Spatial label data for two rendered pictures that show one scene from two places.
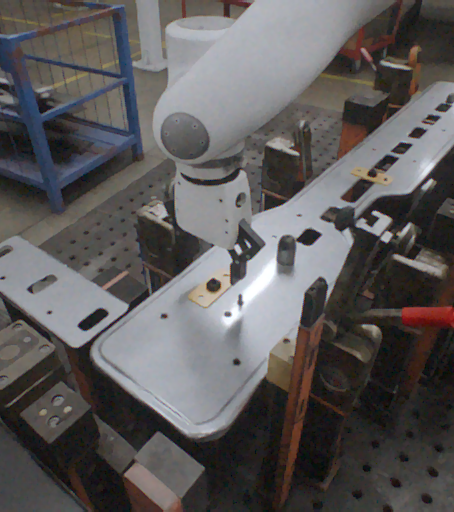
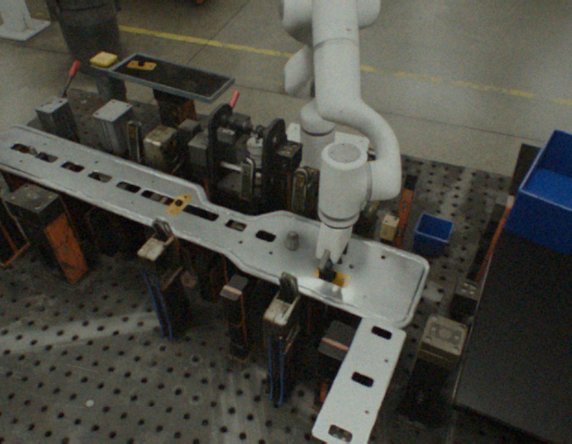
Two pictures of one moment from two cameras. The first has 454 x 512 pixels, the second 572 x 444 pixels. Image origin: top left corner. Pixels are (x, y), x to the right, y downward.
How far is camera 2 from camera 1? 1.15 m
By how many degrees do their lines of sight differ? 70
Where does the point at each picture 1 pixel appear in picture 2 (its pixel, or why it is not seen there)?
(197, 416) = (419, 266)
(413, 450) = not seen: hidden behind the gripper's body
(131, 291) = (341, 328)
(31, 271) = (353, 394)
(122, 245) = not seen: outside the picture
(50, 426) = (475, 288)
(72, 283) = (354, 359)
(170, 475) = (505, 197)
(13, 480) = (491, 312)
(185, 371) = (398, 277)
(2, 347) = (444, 338)
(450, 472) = not seen: hidden behind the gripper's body
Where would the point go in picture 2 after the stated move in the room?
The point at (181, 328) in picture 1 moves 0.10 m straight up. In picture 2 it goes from (370, 285) to (376, 257)
